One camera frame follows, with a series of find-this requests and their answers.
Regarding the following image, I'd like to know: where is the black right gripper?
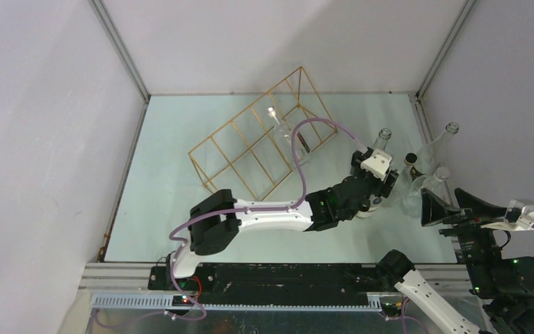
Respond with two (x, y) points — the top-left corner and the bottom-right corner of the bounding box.
(419, 184), (507, 292)

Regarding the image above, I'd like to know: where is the squat clear glass bottle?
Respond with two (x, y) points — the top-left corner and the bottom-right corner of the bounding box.
(399, 166), (450, 218)

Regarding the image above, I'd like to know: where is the clear bottle black cap front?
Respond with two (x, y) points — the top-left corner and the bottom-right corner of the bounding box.
(381, 152), (418, 207)

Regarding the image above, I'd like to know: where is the greenish bottle black label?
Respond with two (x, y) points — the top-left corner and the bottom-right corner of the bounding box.
(410, 122), (460, 181)

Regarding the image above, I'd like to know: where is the clear bottle black gold label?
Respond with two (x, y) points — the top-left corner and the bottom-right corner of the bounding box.
(370, 128), (392, 150)

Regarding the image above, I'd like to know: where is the clear bottle silver cap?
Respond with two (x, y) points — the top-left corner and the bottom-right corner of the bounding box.
(267, 106), (312, 168)

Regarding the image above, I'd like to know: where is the clear bottle black cap white label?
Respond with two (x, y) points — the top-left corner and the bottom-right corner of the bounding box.
(355, 196), (382, 219)

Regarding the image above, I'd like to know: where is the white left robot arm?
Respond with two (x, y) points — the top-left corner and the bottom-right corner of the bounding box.
(165, 170), (398, 290)

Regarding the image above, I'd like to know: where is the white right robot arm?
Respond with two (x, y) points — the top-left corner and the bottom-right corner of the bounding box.
(376, 188), (534, 333)

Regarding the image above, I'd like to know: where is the right circuit board with leds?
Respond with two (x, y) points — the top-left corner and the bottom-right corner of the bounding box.
(380, 300), (409, 318)

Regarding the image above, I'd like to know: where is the circuit board with leds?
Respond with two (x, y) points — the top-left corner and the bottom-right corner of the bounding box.
(380, 300), (409, 318)
(170, 294), (197, 308)

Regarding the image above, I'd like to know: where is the left circuit board with leds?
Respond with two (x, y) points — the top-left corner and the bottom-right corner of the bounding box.
(170, 294), (197, 308)

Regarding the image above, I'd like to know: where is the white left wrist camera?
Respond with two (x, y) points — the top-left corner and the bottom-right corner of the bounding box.
(359, 149), (393, 181)

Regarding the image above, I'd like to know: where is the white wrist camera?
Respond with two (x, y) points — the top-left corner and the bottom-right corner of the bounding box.
(359, 149), (393, 181)
(482, 199), (534, 232)

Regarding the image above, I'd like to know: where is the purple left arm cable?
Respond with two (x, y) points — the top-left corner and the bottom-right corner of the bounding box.
(168, 118), (369, 305)

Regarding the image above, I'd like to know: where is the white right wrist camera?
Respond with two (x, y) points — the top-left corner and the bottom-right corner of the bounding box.
(482, 199), (534, 232)

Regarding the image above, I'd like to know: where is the gold wire wine rack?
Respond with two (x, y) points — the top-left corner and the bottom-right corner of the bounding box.
(188, 66), (337, 200)

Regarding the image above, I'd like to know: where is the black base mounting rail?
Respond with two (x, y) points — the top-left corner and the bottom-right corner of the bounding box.
(147, 262), (414, 307)

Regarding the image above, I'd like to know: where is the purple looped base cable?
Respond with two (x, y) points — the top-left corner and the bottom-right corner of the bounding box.
(92, 294), (208, 329)

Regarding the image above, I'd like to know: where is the aluminium frame profile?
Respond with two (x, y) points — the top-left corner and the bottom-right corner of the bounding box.
(87, 0), (151, 102)

